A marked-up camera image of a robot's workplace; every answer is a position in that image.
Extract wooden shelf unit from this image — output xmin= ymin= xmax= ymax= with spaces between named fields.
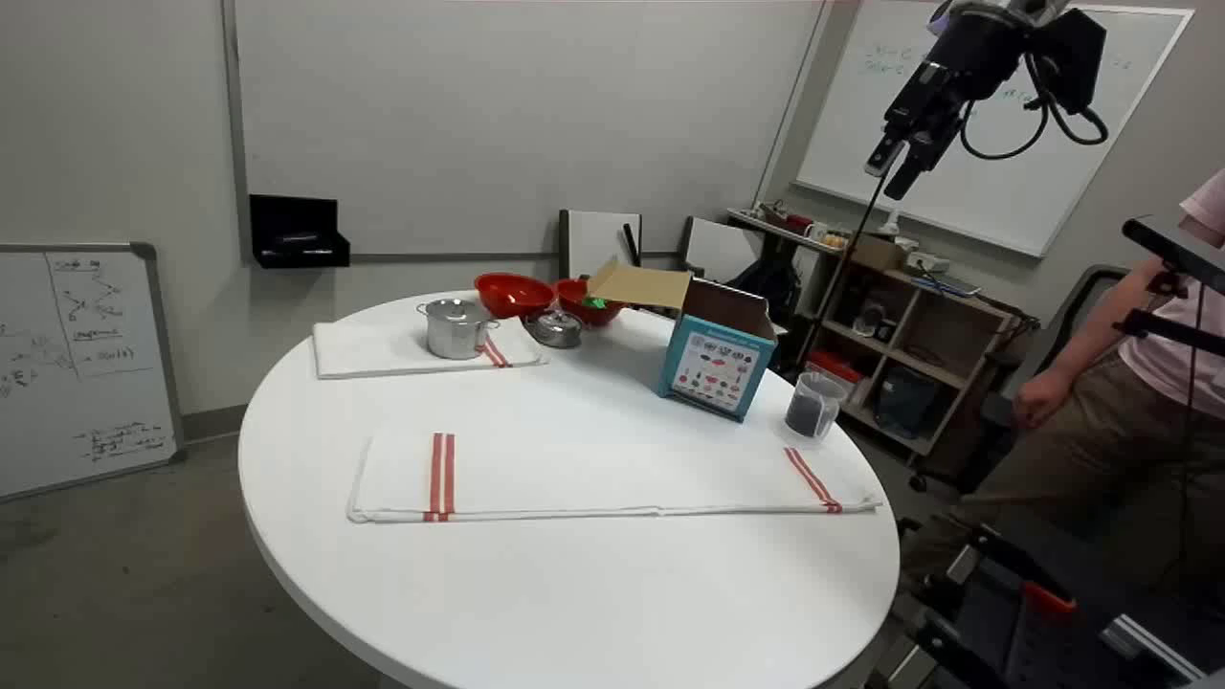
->
xmin=731 ymin=210 xmax=1030 ymax=460

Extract person in pink shirt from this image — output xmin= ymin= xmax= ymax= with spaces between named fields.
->
xmin=911 ymin=166 xmax=1225 ymax=605

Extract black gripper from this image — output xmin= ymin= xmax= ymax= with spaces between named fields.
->
xmin=865 ymin=0 xmax=1111 ymax=200

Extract red plastic bowl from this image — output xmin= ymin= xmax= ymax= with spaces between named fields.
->
xmin=473 ymin=273 xmax=555 ymax=316

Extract black office chair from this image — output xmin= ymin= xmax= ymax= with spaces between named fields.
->
xmin=907 ymin=265 xmax=1121 ymax=494

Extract small whiteboard on floor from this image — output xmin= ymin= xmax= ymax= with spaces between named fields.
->
xmin=0 ymin=242 xmax=181 ymax=496

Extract metal strainer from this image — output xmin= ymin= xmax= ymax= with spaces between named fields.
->
xmin=526 ymin=311 xmax=580 ymax=349

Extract small metal pot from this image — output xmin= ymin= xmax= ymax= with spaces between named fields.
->
xmin=426 ymin=300 xmax=490 ymax=358

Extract large wall whiteboard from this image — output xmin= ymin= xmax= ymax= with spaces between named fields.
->
xmin=796 ymin=0 xmax=1194 ymax=255

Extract black case on wall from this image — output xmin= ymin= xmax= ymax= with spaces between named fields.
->
xmin=250 ymin=195 xmax=351 ymax=267

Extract white towel red stripes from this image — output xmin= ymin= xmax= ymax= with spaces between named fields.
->
xmin=348 ymin=427 xmax=884 ymax=526

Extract clear measuring cup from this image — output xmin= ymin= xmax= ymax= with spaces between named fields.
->
xmin=786 ymin=369 xmax=852 ymax=435

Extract white round table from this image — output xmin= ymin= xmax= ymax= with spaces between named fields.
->
xmin=236 ymin=314 xmax=898 ymax=689

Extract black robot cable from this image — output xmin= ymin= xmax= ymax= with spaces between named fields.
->
xmin=956 ymin=73 xmax=1113 ymax=166

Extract blue cardboard toy box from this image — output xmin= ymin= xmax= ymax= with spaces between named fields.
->
xmin=580 ymin=259 xmax=779 ymax=426

